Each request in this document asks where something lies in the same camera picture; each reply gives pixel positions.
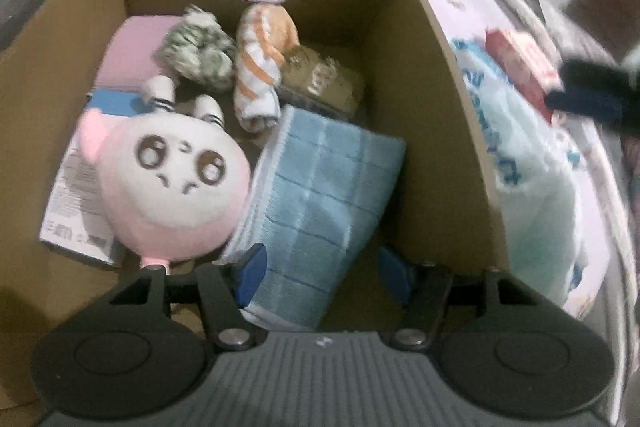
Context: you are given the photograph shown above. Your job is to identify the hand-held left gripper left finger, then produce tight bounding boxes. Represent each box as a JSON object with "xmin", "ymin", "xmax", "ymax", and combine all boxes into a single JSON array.
[{"xmin": 107, "ymin": 243, "xmax": 268, "ymax": 350}]

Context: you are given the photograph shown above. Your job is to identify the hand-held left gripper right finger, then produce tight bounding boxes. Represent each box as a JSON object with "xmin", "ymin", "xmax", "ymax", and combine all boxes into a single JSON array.
[{"xmin": 379, "ymin": 247, "xmax": 551, "ymax": 352}]

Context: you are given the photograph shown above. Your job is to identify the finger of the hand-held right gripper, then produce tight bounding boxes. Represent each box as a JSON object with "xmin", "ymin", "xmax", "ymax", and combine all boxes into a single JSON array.
[{"xmin": 546, "ymin": 91, "xmax": 623, "ymax": 124}]

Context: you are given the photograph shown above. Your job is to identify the pink wet wipes pack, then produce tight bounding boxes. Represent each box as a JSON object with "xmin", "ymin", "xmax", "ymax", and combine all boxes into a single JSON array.
[{"xmin": 484, "ymin": 28, "xmax": 562, "ymax": 128}]

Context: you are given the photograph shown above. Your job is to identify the clear plastic tissue bag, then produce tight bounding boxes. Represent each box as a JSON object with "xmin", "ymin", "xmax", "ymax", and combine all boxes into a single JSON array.
[{"xmin": 449, "ymin": 36, "xmax": 603, "ymax": 310}]

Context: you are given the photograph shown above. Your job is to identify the blue checked towel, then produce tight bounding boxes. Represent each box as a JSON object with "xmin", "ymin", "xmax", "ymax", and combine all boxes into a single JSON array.
[{"xmin": 219, "ymin": 103, "xmax": 407, "ymax": 332}]

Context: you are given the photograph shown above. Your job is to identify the pink plush toy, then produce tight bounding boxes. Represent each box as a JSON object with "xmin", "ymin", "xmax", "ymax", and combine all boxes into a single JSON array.
[{"xmin": 76, "ymin": 76, "xmax": 252, "ymax": 277}]

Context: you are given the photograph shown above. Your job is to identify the cardboard box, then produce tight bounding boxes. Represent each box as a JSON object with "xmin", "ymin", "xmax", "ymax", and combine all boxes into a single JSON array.
[{"xmin": 0, "ymin": 0, "xmax": 512, "ymax": 338}]

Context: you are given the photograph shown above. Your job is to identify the blue and white box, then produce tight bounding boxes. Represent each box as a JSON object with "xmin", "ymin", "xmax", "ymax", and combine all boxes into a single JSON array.
[{"xmin": 38, "ymin": 88, "xmax": 136, "ymax": 268}]

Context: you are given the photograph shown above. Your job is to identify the gold packet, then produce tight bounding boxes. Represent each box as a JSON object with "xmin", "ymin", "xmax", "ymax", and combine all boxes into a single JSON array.
[{"xmin": 279, "ymin": 46, "xmax": 367, "ymax": 118}]

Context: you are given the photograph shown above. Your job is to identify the orange striped white cloth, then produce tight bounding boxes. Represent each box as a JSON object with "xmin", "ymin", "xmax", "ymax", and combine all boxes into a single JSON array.
[{"xmin": 234, "ymin": 3, "xmax": 302, "ymax": 136}]

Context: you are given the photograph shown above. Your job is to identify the green floral scrunchie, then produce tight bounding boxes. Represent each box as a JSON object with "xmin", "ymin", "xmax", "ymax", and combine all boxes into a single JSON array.
[{"xmin": 159, "ymin": 3, "xmax": 237, "ymax": 91}]

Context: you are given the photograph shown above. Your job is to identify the pink sponge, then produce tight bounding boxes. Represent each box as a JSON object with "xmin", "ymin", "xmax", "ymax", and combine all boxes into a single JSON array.
[{"xmin": 96, "ymin": 16, "xmax": 177, "ymax": 91}]

